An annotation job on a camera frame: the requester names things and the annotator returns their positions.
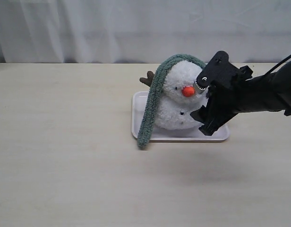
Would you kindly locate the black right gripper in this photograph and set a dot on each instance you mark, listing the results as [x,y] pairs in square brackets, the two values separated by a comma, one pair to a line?
[220,107]

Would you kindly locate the green fluffy scarf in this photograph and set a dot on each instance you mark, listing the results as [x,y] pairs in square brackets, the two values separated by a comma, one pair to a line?
[155,81]

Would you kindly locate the white plush snowman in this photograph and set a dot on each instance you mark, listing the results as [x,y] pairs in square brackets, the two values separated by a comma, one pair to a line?
[178,99]

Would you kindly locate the white rectangular tray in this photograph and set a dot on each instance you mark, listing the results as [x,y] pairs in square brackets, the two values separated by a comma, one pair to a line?
[187,135]

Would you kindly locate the white backdrop curtain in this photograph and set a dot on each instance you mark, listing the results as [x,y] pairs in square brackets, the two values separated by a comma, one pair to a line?
[147,31]

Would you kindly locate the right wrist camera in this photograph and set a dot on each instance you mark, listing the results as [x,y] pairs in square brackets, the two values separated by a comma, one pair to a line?
[218,72]

